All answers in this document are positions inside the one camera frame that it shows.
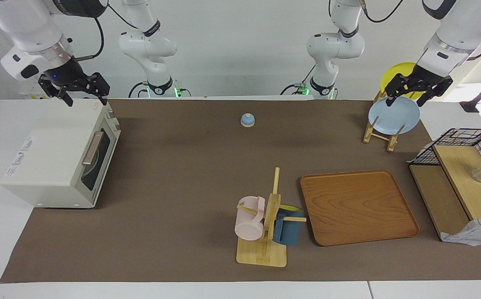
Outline oven glass door with handle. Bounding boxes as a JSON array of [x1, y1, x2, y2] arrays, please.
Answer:
[[74, 128, 121, 207]]

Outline white toaster oven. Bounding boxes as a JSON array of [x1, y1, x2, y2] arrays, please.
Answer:
[[0, 98, 121, 209]]

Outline light blue plate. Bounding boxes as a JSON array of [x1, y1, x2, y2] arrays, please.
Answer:
[[368, 96, 420, 135]]

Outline yellow plate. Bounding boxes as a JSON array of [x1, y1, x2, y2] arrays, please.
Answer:
[[380, 62, 423, 100]]

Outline white power box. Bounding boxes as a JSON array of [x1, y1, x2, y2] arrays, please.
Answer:
[[18, 79, 44, 99]]

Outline wooden plate rack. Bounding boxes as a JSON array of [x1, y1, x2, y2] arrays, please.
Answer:
[[363, 89, 416, 152]]

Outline wooden two-tier shelf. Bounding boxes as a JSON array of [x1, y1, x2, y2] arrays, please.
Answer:
[[409, 145, 481, 241]]

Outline brown table mat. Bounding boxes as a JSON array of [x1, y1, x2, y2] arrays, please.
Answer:
[[0, 98, 481, 284]]

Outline brown wooden tray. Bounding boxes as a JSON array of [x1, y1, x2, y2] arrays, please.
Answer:
[[300, 169, 420, 247]]

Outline dark blue mug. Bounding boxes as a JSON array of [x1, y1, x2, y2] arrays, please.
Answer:
[[272, 204, 304, 246]]

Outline pink mug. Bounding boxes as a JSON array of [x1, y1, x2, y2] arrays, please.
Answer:
[[235, 196, 266, 241]]

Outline wooden mug tree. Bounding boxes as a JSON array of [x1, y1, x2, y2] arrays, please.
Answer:
[[236, 167, 307, 267]]

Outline black base cable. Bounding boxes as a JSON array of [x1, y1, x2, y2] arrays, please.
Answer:
[[128, 81, 149, 98], [280, 64, 317, 96]]

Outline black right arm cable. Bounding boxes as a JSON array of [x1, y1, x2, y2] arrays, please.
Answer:
[[74, 17, 105, 62]]

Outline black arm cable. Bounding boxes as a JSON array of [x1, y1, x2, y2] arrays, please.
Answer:
[[361, 0, 405, 24], [74, 17, 105, 62]]

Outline black wire basket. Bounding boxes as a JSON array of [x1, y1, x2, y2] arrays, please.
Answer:
[[410, 128, 481, 191]]

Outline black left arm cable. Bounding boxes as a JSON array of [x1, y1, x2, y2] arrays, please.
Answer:
[[361, 0, 405, 24]]

